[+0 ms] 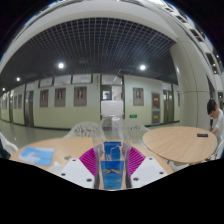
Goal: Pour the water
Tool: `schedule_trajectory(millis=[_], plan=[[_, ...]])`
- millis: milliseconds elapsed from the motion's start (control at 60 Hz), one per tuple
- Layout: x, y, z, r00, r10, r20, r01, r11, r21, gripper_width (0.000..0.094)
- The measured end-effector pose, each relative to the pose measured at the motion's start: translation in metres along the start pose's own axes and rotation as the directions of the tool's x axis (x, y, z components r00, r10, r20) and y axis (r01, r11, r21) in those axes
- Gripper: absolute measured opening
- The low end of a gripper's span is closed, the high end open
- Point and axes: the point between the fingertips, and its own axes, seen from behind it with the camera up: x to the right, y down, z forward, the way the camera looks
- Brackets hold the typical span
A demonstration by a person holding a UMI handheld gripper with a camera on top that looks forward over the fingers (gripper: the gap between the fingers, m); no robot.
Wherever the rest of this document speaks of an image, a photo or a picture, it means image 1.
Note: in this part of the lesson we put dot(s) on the round wooden table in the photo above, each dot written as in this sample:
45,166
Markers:
180,143

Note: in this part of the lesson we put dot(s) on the clear blue-labelled water bottle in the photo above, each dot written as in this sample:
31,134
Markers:
112,170

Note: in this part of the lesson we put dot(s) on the framed wall portraits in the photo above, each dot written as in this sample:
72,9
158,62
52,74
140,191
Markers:
80,96

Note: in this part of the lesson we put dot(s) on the green exit sign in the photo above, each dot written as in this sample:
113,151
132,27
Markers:
133,116

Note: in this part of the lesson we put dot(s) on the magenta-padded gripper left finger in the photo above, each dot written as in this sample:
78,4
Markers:
77,173

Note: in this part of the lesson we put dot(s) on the round ceiling lights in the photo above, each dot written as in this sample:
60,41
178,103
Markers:
61,65

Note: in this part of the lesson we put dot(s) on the person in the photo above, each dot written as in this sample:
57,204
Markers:
218,121

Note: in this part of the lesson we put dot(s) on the black phone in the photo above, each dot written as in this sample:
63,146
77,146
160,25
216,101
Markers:
202,135

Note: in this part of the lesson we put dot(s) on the white plastic lattice chair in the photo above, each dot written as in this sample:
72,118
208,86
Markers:
81,130
140,128
10,145

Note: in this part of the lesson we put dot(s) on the red wall poster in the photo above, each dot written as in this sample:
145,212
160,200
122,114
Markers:
156,100

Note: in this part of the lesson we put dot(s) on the light blue booklet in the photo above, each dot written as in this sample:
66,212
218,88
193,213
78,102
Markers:
36,155

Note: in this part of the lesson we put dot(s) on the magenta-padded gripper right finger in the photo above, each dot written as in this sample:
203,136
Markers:
148,172

